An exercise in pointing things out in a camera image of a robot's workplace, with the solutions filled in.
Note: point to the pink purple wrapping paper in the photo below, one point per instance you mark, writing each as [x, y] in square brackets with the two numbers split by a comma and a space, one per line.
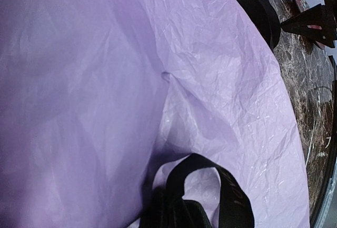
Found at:
[100, 99]

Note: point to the white slotted cable duct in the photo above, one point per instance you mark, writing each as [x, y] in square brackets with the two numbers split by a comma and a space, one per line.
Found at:
[327, 213]

